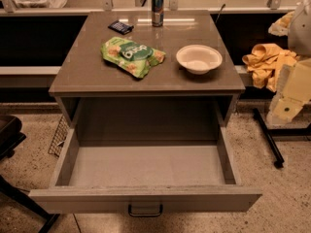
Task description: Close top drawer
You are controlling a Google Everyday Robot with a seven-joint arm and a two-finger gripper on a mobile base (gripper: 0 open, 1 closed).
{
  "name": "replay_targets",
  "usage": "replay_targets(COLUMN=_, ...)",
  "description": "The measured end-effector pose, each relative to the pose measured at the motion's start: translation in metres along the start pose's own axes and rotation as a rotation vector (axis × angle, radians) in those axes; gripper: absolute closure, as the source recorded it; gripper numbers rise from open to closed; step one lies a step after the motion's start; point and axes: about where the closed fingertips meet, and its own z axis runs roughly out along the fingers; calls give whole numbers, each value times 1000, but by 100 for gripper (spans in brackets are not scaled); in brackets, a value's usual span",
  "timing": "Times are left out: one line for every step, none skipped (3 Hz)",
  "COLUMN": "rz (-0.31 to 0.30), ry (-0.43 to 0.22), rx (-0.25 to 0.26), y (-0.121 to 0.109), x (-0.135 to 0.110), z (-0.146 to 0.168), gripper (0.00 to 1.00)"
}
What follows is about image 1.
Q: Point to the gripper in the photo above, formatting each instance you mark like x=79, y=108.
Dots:
x=300, y=33

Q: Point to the grey top drawer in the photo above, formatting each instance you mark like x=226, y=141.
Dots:
x=146, y=157

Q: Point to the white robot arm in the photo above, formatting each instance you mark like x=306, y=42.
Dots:
x=299, y=36

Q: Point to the grey drawer cabinet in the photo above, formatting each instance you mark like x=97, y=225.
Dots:
x=85, y=73

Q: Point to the yellow cloth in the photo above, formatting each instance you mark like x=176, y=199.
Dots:
x=265, y=63

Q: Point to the black table leg stand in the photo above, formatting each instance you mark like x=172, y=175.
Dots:
x=279, y=133

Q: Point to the white paper bowl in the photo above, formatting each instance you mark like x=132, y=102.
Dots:
x=199, y=59

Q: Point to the green snack bag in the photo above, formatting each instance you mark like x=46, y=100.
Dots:
x=135, y=58

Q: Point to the blue energy drink can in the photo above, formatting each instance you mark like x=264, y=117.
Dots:
x=157, y=12

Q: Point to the dark blue snack packet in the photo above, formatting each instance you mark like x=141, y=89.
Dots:
x=120, y=27

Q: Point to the black chair left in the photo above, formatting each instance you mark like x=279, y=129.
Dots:
x=30, y=168

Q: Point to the wire mesh basket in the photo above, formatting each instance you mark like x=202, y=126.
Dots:
x=59, y=137

